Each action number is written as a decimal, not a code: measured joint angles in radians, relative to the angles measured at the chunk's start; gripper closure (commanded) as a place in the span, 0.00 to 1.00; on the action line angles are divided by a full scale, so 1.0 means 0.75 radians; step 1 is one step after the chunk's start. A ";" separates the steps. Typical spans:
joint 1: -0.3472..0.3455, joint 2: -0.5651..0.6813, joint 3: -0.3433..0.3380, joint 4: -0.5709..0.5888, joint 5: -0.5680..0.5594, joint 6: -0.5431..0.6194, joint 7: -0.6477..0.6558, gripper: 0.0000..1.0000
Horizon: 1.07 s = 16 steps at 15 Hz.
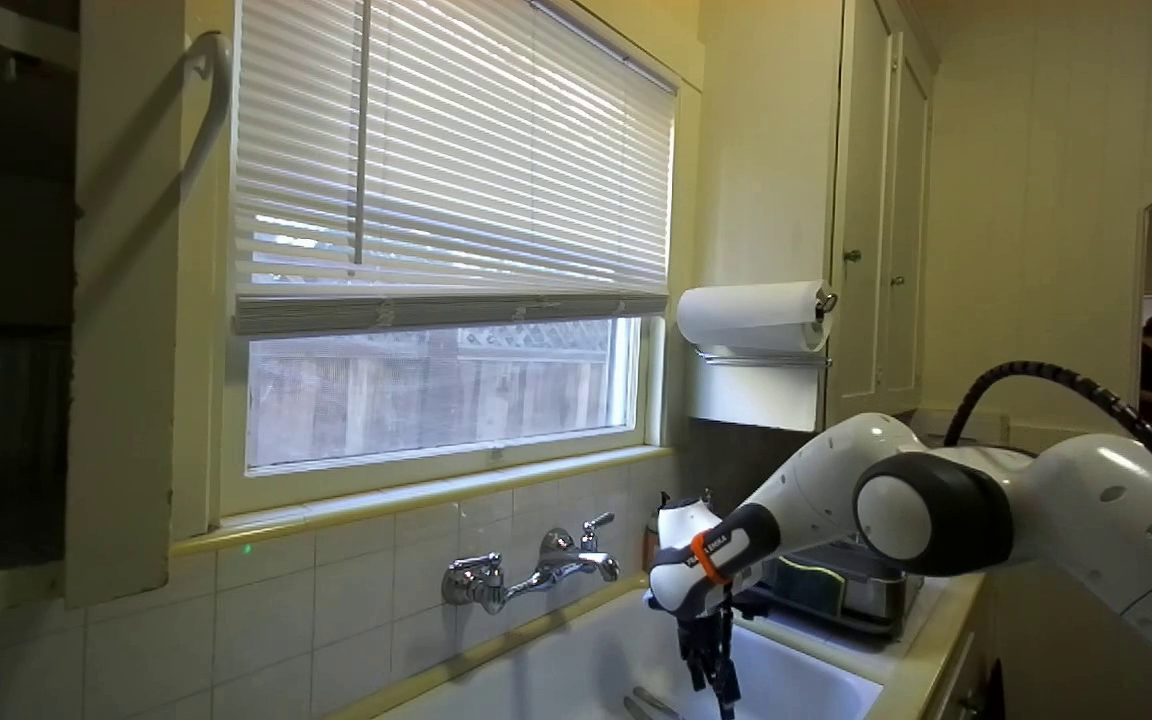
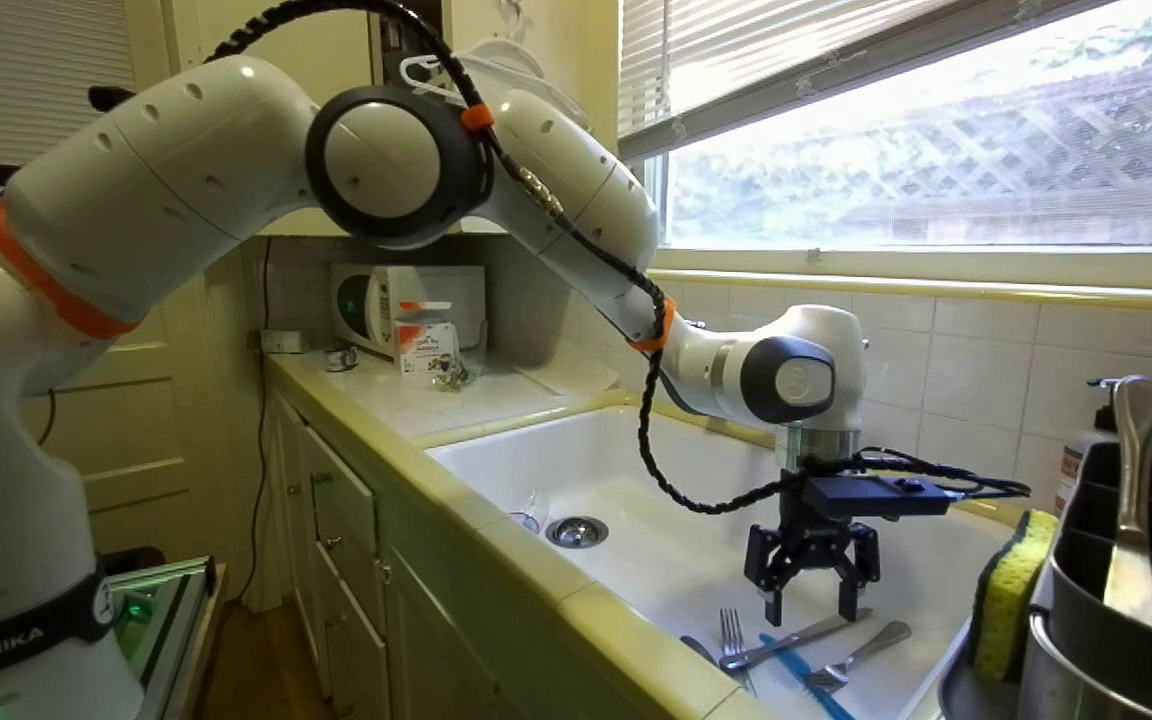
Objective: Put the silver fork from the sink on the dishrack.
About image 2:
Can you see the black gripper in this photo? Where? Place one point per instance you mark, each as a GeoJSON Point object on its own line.
{"type": "Point", "coordinates": [819, 544]}

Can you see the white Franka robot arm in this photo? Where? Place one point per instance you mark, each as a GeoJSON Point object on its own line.
{"type": "Point", "coordinates": [163, 172]}

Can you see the white kitchen sink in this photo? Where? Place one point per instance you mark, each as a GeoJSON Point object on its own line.
{"type": "Point", "coordinates": [656, 534]}

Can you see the metal sink drain strainer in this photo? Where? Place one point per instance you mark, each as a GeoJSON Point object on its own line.
{"type": "Point", "coordinates": [579, 528]}

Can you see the blue plastic knife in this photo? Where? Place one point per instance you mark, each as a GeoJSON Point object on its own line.
{"type": "Point", "coordinates": [809, 685]}

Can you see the yellow green sponge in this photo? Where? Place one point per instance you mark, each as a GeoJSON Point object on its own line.
{"type": "Point", "coordinates": [1009, 602]}

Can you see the steel pot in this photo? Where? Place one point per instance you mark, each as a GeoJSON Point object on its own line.
{"type": "Point", "coordinates": [1068, 681]}

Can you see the metal pot with utensils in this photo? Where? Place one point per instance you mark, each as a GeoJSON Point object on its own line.
{"type": "Point", "coordinates": [1096, 602]}

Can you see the soap pump bottle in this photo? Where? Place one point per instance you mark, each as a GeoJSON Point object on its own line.
{"type": "Point", "coordinates": [1073, 473]}

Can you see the silver serving utensil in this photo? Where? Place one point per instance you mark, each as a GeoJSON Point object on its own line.
{"type": "Point", "coordinates": [1134, 534]}

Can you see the window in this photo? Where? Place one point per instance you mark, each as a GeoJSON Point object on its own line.
{"type": "Point", "coordinates": [949, 172]}

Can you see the white red small box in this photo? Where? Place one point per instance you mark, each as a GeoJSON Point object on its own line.
{"type": "Point", "coordinates": [418, 332]}

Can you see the cream lower kitchen cabinets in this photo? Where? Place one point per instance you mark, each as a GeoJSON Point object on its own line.
{"type": "Point", "coordinates": [339, 534]}

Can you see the white countertop appliance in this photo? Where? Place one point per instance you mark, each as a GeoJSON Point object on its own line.
{"type": "Point", "coordinates": [370, 306]}

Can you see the white window blind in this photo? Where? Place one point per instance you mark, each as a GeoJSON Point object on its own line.
{"type": "Point", "coordinates": [760, 52]}

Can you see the green lit control box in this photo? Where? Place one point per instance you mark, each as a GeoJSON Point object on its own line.
{"type": "Point", "coordinates": [148, 622]}

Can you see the cream panelled door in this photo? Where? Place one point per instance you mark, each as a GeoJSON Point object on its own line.
{"type": "Point", "coordinates": [139, 425]}

